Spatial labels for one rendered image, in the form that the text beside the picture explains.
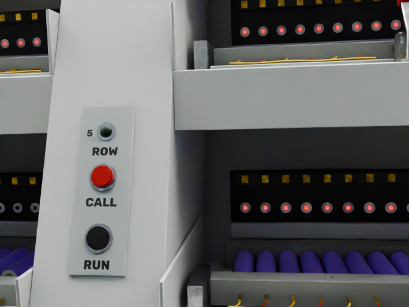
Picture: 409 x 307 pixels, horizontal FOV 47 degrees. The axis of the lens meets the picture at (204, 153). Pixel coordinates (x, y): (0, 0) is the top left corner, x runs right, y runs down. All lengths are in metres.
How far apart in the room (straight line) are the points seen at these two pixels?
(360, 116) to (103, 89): 0.19
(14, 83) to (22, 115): 0.03
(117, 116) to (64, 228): 0.09
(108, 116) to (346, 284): 0.22
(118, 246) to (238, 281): 0.10
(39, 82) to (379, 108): 0.26
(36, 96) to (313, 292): 0.26
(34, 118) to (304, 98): 0.21
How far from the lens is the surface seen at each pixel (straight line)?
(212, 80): 0.36
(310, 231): 0.49
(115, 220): 0.34
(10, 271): 0.47
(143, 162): 0.34
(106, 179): 0.34
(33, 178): 0.54
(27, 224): 0.55
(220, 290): 0.39
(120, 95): 0.36
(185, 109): 0.36
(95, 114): 0.36
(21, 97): 0.40
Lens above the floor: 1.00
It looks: 14 degrees up
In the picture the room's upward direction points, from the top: 1 degrees clockwise
